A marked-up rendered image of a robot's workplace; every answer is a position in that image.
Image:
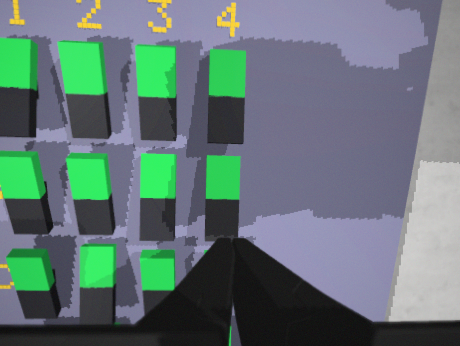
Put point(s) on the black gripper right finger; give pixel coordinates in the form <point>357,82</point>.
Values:
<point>273,306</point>

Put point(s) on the grey switch panel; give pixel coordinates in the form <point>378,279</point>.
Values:
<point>135,133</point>

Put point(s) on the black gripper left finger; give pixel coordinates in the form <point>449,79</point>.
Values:
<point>196,313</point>

